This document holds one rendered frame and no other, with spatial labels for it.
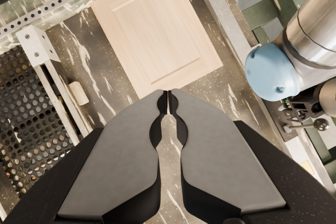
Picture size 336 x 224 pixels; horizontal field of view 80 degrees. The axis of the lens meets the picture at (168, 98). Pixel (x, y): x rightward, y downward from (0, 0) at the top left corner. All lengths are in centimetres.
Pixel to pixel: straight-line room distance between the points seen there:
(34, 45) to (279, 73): 71
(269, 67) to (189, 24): 52
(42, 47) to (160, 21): 39
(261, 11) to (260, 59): 62
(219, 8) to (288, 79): 53
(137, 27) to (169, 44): 13
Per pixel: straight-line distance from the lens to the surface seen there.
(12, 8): 90
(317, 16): 23
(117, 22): 77
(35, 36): 80
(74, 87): 76
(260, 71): 28
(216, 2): 77
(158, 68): 71
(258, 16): 88
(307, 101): 48
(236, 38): 74
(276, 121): 76
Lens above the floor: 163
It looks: 34 degrees down
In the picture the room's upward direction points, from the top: 152 degrees clockwise
